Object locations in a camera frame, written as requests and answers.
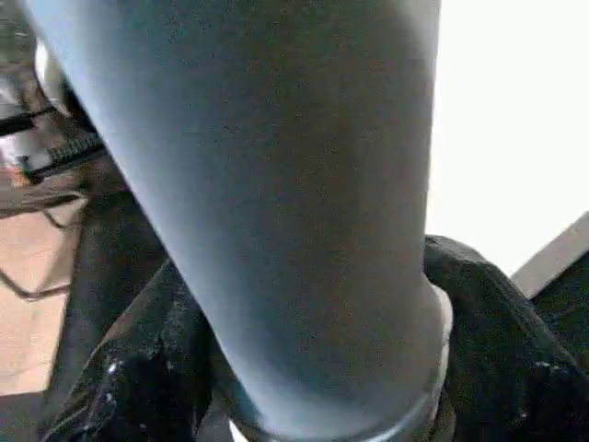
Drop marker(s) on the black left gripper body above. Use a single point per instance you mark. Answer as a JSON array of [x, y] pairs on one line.
[[69, 154]]

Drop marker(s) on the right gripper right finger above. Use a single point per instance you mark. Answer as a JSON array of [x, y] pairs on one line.
[[497, 359]]

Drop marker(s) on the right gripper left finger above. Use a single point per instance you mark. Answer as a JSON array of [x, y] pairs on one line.
[[138, 368]]

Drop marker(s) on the white plastic table leg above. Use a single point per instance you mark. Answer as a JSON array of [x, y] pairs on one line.
[[276, 184]]

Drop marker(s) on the white plastic table top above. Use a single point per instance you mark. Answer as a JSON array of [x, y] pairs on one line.
[[506, 138]]

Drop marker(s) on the black mat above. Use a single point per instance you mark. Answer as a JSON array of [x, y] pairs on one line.
[[115, 239]]

